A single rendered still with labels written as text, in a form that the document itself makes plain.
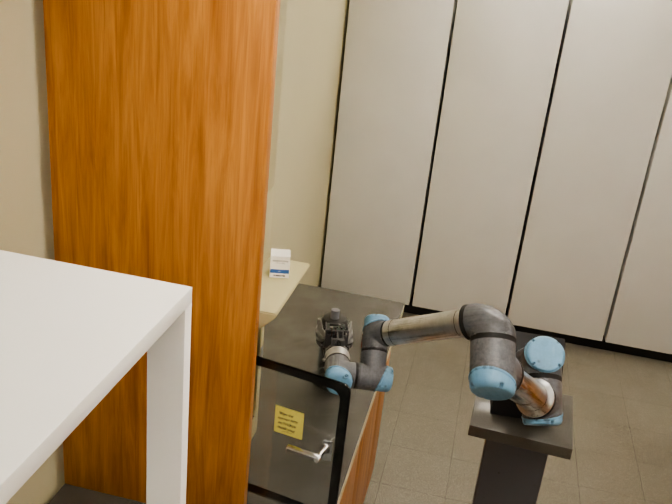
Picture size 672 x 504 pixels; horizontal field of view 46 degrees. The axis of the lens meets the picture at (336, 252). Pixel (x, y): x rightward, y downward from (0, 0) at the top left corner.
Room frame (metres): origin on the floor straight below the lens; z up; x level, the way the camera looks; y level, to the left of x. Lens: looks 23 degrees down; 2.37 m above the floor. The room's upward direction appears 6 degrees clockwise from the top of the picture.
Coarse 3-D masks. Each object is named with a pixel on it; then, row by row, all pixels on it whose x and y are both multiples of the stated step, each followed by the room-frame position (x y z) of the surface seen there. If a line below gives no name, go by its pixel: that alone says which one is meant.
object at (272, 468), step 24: (264, 360) 1.62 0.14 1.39; (264, 384) 1.62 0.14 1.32; (288, 384) 1.60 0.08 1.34; (312, 384) 1.58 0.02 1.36; (336, 384) 1.56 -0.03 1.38; (264, 408) 1.62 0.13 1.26; (288, 408) 1.60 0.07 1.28; (312, 408) 1.57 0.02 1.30; (336, 408) 1.55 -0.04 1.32; (264, 432) 1.62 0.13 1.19; (312, 432) 1.57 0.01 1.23; (336, 432) 1.55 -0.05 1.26; (264, 456) 1.61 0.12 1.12; (288, 456) 1.59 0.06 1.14; (336, 456) 1.55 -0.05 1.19; (264, 480) 1.61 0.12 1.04; (288, 480) 1.59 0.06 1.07; (312, 480) 1.57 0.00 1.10; (336, 480) 1.55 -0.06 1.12
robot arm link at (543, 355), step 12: (540, 336) 2.11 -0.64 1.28; (528, 348) 2.08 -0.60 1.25; (540, 348) 2.07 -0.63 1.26; (552, 348) 2.07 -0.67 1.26; (528, 360) 2.05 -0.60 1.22; (540, 360) 2.04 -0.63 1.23; (552, 360) 2.04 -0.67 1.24; (564, 360) 2.06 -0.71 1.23; (528, 372) 2.05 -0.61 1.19; (540, 372) 2.03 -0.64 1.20; (552, 372) 2.03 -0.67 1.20
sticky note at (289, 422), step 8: (280, 408) 1.60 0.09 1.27; (280, 416) 1.60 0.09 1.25; (288, 416) 1.59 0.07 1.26; (296, 416) 1.59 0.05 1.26; (280, 424) 1.60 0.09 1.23; (288, 424) 1.59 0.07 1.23; (296, 424) 1.59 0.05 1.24; (280, 432) 1.60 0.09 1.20; (288, 432) 1.59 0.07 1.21; (296, 432) 1.59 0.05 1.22
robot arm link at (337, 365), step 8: (328, 360) 1.97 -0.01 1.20; (336, 360) 1.95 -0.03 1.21; (344, 360) 1.96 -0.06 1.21; (328, 368) 1.92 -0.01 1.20; (336, 368) 1.91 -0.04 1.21; (344, 368) 1.91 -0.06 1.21; (352, 368) 1.93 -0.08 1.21; (328, 376) 1.89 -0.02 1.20; (336, 376) 1.88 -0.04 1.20; (344, 376) 1.89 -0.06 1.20; (352, 376) 1.91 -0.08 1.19; (352, 384) 1.91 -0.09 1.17
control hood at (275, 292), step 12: (264, 264) 1.90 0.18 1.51; (300, 264) 1.93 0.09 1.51; (264, 276) 1.83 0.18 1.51; (300, 276) 1.85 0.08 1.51; (264, 288) 1.76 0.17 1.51; (276, 288) 1.77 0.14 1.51; (288, 288) 1.77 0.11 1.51; (264, 300) 1.69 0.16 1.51; (276, 300) 1.70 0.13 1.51; (264, 312) 1.64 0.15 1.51; (276, 312) 1.64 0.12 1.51; (264, 324) 1.64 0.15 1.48
